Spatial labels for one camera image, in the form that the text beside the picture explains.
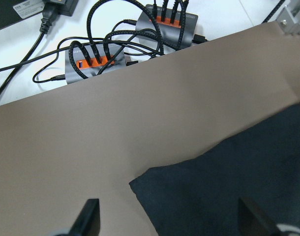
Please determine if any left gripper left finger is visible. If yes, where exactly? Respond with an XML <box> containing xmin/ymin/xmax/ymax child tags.
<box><xmin>68</xmin><ymin>199</ymin><xmax>100</xmax><ymax>236</ymax></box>

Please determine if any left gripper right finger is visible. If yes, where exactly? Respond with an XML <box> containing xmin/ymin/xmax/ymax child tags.
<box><xmin>238</xmin><ymin>197</ymin><xmax>280</xmax><ymax>236</ymax></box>

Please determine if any black t-shirt with logo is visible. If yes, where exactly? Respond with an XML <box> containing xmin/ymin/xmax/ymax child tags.
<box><xmin>130</xmin><ymin>103</ymin><xmax>300</xmax><ymax>236</ymax></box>

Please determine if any grey orange usb hub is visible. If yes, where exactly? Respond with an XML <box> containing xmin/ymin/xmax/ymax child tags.
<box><xmin>65</xmin><ymin>44</ymin><xmax>126</xmax><ymax>84</ymax></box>
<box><xmin>135</xmin><ymin>6</ymin><xmax>198</xmax><ymax>49</ymax></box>

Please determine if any black power adapter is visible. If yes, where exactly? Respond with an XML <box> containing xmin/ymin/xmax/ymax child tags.
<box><xmin>12</xmin><ymin>0</ymin><xmax>79</xmax><ymax>19</ymax></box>

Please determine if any aluminium frame post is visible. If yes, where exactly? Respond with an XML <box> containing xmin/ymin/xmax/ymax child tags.
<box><xmin>276</xmin><ymin>0</ymin><xmax>300</xmax><ymax>35</ymax></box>

